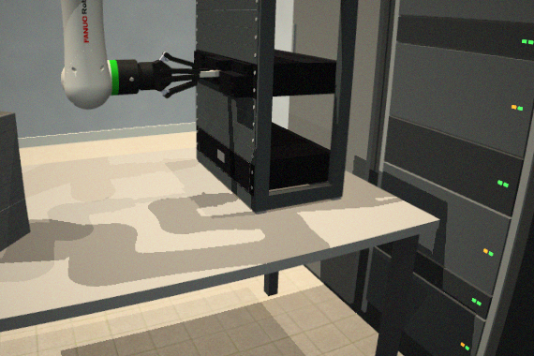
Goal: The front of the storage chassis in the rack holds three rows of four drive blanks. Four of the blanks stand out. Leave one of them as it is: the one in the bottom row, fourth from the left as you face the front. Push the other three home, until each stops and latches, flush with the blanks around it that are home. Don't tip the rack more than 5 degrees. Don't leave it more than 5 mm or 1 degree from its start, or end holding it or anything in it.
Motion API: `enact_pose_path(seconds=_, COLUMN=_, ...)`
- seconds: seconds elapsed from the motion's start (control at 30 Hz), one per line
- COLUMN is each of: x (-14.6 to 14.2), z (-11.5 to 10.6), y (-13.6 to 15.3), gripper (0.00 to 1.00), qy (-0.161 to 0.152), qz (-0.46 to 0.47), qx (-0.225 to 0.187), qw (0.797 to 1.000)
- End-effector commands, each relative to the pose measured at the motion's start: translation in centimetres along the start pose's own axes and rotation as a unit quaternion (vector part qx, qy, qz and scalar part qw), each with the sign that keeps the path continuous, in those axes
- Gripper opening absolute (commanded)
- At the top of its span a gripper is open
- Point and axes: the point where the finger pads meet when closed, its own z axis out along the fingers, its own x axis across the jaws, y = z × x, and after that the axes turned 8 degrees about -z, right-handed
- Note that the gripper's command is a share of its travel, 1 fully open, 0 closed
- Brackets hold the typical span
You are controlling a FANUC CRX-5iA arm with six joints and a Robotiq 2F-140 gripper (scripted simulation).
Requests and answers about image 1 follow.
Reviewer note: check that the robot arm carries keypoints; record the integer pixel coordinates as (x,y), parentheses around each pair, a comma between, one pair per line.
(88,74)

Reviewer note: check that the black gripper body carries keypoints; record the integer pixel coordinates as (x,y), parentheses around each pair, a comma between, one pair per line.
(151,76)

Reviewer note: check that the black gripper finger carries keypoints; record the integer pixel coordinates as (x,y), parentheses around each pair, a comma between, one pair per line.
(194,77)
(194,70)

